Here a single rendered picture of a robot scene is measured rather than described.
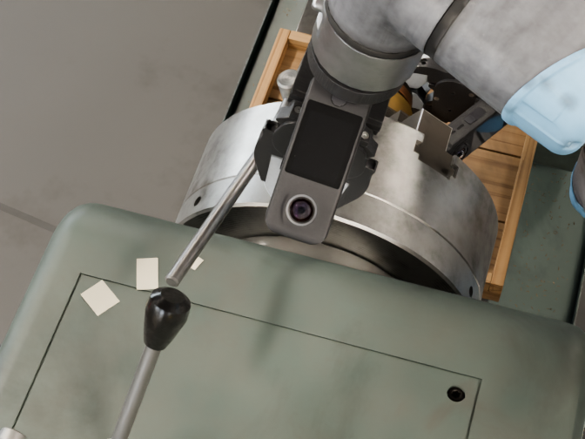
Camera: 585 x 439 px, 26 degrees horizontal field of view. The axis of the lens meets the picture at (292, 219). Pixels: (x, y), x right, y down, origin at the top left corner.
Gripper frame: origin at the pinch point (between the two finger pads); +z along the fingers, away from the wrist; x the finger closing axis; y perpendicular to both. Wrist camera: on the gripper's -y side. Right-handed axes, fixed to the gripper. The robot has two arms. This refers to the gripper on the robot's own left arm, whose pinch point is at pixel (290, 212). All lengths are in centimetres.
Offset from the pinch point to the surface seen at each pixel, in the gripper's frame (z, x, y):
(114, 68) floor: 145, 40, 105
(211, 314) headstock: 7.7, 3.0, -7.4
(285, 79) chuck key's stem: 1.6, 4.2, 13.3
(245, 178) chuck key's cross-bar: 1.8, 4.4, 2.6
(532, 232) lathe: 71, -39, 54
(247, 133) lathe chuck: 13.3, 5.7, 14.4
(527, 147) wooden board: 37, -27, 43
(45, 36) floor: 149, 57, 109
